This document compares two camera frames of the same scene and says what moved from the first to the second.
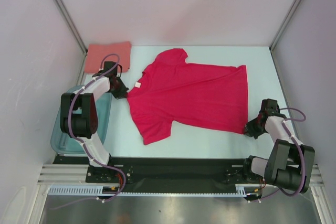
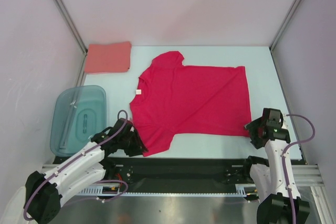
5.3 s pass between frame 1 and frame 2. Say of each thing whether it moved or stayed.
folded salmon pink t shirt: stayed
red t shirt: moved
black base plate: stayed
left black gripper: moved
